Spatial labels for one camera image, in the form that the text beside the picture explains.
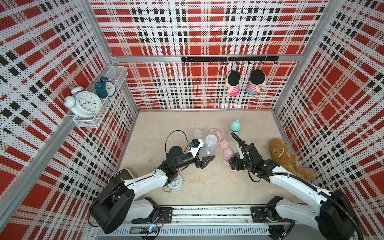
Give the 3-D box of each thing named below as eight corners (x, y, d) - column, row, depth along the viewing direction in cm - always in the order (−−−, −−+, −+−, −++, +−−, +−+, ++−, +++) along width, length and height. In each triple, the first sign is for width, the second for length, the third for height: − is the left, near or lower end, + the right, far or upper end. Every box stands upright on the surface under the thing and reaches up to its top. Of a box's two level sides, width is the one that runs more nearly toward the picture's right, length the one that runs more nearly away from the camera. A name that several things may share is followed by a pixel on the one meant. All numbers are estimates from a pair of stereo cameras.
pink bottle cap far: (221, 150, 99) (222, 147, 96) (218, 144, 102) (218, 141, 99) (229, 147, 100) (230, 144, 97) (225, 141, 103) (225, 138, 100)
